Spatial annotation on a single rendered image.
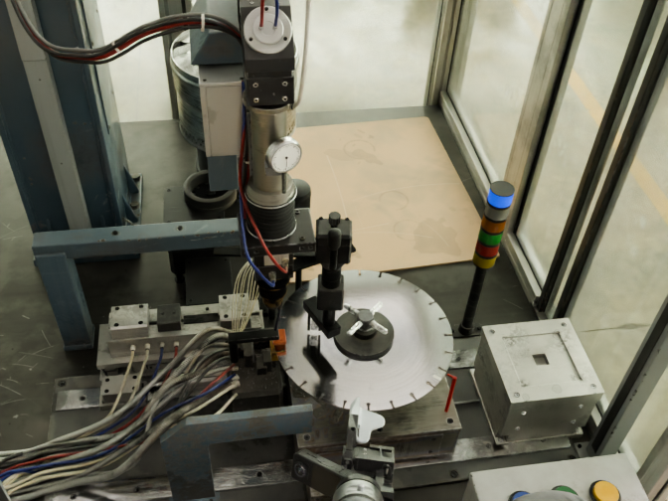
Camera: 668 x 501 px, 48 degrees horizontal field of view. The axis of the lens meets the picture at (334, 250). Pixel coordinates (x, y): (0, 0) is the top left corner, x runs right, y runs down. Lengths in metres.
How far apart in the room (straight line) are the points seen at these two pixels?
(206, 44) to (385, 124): 1.24
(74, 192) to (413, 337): 0.80
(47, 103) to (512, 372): 1.03
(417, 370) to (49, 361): 0.77
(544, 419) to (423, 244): 0.57
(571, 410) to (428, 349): 0.30
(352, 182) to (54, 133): 0.79
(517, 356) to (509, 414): 0.11
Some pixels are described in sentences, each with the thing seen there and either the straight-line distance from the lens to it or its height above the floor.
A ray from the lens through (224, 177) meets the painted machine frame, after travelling 1.24.
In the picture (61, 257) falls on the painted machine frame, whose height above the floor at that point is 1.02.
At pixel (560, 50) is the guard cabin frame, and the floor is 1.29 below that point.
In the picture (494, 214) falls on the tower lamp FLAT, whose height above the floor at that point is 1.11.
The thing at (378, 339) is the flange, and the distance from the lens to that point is 1.37.
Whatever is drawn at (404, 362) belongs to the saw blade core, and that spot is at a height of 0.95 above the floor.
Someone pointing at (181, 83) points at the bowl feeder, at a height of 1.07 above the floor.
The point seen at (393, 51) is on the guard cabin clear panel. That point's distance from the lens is 2.28.
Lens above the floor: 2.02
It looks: 44 degrees down
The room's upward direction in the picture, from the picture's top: 3 degrees clockwise
